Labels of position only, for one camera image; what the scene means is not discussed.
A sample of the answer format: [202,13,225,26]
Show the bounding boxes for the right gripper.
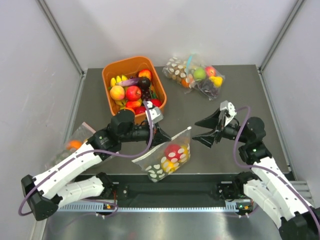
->
[192,107,250,148]

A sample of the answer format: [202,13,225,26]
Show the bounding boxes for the red fake apple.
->
[164,144,184,163]

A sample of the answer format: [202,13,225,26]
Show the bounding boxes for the polka dot zip bag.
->
[132,126,192,183]

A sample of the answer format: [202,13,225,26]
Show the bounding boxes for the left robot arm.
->
[21,106,171,221]

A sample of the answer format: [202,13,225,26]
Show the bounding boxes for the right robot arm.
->
[193,109,320,240]

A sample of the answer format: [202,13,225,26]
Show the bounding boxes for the yellow fake fruit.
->
[161,160,180,174]

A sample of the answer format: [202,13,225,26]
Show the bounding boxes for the purple fake grapes in bag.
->
[197,79,220,98]

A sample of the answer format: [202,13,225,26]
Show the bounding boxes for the yellow fake pear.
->
[209,76,224,88]

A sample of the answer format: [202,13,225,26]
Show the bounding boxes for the clear bag with fruit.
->
[185,54,225,100]

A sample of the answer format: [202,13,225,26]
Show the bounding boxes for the fake eggplant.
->
[116,77,151,88]

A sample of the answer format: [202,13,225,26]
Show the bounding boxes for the green fake apple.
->
[193,67,207,81]

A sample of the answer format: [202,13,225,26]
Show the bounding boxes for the red apple in bag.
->
[204,66,217,77]

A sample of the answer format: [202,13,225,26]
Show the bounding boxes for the brown polka dot bag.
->
[162,56,190,88]

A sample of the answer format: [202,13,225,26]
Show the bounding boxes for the fake banana bunch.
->
[110,75,128,87]

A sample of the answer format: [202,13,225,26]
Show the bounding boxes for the left zip bag with fruit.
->
[45,122,96,170]

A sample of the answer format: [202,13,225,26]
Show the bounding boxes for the orange in left bag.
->
[66,140,83,150]

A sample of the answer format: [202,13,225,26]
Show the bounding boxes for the dark red fruit in bin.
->
[149,98,163,108]

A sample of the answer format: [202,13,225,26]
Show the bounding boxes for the orange in bin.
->
[123,107,136,115]

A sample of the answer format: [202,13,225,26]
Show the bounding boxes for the peach in bin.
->
[109,85,126,101]

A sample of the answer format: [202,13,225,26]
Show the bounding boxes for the red yellow apple in bin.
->
[138,69,153,81]

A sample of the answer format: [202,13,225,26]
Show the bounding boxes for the orange plastic bin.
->
[101,56,167,116]

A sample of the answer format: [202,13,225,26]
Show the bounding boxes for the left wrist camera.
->
[145,101,164,125]

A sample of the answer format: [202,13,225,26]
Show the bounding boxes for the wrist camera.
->
[145,101,164,125]
[219,100,237,118]

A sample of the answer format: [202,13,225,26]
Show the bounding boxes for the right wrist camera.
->
[219,100,237,118]

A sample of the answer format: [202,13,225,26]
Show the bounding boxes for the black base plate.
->
[84,173,253,202]

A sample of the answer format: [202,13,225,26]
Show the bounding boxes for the grey cable duct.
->
[58,199,252,213]

